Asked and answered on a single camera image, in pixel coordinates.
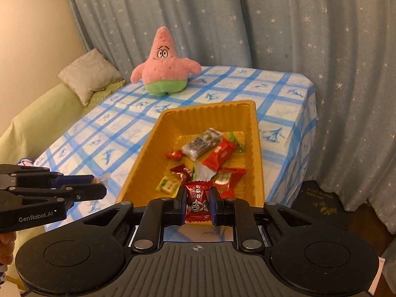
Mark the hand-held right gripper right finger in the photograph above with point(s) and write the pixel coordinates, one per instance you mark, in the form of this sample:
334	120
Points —
214	208

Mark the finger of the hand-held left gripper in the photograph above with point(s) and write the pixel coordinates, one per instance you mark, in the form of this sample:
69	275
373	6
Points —
89	191
74	181

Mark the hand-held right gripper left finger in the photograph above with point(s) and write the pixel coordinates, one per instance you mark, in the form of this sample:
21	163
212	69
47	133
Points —
182	205

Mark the red cartoon-face candy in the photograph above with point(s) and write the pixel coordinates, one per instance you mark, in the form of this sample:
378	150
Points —
198	204

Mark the small brown candy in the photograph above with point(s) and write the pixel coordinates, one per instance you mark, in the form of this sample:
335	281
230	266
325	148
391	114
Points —
102	180

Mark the yellow green candy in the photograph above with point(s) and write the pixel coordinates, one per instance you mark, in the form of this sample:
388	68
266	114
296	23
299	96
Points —
167	185

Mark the large red gold-print packet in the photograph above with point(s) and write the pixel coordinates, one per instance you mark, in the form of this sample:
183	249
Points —
229	178

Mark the white green snack pouch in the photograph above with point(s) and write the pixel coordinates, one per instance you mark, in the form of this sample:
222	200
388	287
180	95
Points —
204	171

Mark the small red twist candy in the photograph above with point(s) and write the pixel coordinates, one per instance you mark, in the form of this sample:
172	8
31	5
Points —
174	154

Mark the long red snack packet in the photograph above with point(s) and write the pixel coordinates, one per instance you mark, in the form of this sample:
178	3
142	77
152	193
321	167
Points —
221	154

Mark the clear brown snack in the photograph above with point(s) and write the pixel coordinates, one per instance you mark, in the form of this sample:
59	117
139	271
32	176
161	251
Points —
201	144

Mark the green orange candy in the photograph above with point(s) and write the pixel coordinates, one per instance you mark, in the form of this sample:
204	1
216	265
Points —
236	142

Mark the yellow plastic tray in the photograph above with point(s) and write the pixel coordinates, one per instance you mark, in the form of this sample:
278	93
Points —
154	136

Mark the person's left hand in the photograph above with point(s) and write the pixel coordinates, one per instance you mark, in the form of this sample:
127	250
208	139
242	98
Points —
7	247

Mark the light green sofa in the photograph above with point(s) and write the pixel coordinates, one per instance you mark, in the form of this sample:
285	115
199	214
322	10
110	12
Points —
40	117

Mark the green zigzag cushion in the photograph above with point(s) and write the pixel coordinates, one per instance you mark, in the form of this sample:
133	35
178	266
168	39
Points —
105	94

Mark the dark leaf-print floor mat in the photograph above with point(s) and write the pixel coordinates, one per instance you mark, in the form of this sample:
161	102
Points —
321	204

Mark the beige cushion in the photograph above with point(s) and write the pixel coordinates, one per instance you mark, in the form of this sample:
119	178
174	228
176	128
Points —
89	74

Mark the blue checkered tablecloth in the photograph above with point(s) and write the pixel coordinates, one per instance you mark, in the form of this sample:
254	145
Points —
216	89

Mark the pink starfish plush toy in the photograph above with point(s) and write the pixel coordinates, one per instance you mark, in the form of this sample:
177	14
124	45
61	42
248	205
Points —
164	68

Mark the grey star-print curtain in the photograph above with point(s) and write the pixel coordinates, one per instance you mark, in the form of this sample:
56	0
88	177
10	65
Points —
278	21

